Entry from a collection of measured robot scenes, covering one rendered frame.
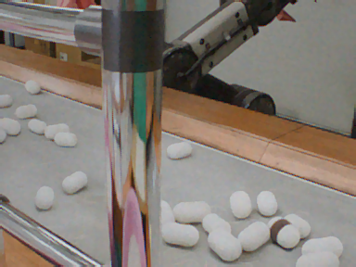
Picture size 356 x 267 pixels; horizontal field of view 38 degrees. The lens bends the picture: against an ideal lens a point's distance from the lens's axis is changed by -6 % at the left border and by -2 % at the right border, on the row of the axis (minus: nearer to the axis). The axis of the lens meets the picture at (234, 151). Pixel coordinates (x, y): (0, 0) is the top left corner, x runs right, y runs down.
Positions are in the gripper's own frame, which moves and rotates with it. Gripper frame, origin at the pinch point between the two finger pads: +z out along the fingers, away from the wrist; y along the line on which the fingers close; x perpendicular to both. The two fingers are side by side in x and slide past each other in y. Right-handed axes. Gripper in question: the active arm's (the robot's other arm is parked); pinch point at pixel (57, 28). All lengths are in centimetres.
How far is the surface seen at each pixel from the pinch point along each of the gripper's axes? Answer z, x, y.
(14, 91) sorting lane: 7.5, 11.0, -16.6
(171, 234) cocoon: 19.2, -0.4, 39.7
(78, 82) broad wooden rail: 0.8, 13.3, -5.9
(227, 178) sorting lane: 8.3, 10.2, 33.9
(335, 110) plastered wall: -111, 173, -49
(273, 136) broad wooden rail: -0.8, 14.3, 33.3
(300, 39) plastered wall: -132, 146, -73
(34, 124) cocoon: 13.8, 3.9, 6.1
